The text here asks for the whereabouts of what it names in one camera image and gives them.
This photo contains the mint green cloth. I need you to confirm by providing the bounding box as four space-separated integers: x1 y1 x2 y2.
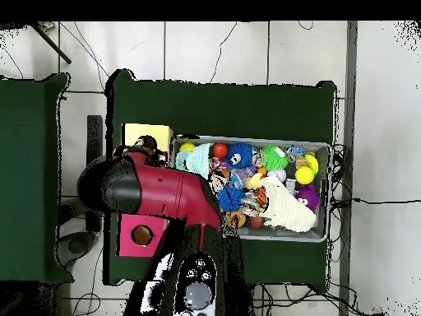
173 143 213 179

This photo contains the shallow clear mesh bin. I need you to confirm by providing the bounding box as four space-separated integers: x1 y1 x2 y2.
168 134 333 244

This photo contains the purple spiky toy with eyes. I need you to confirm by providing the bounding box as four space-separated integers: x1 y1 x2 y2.
295 184 322 211

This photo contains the blue spiky rubber ball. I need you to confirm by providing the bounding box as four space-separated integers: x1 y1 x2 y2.
216 185 246 213

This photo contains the wooden box with three holes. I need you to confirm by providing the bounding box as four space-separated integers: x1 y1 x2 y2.
117 122 174 259

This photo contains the orange ball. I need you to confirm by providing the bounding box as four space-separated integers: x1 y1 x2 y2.
213 142 229 160

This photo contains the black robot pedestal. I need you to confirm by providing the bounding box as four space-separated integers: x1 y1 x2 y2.
224 281 259 316

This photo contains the cream knitted cloth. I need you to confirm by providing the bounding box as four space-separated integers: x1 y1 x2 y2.
259 176 318 234

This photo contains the multicolour confetti cloth toy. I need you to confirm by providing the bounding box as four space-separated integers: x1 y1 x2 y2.
148 148 169 165

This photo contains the green fuzzy toy with eyes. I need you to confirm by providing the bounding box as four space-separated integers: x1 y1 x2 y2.
261 145 290 172

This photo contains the dark green table cloth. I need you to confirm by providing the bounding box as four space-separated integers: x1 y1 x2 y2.
104 68 338 290
0 72 72 286

